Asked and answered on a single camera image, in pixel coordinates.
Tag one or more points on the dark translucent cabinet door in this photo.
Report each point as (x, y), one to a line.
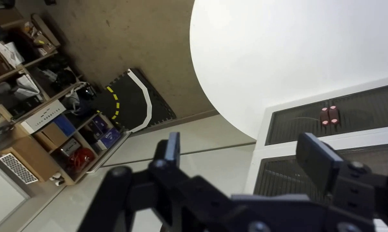
(369, 109)
(374, 155)
(297, 122)
(277, 180)

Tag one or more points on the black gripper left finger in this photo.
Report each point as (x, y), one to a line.
(173, 148)

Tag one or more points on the black foam road mat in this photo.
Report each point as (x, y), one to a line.
(130, 103)

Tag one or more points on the wooden shelf unit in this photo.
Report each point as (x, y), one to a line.
(26, 155)

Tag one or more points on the red round helmet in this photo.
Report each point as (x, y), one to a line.
(81, 160)

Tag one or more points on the long white printed box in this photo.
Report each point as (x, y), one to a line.
(43, 116)

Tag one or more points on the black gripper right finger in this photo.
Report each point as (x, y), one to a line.
(317, 161)

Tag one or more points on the blue product box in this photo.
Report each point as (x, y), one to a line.
(107, 134)

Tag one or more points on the white perforated panel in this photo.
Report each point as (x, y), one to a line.
(18, 167)

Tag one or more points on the white stacked storage cabinet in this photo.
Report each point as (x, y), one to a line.
(262, 142)

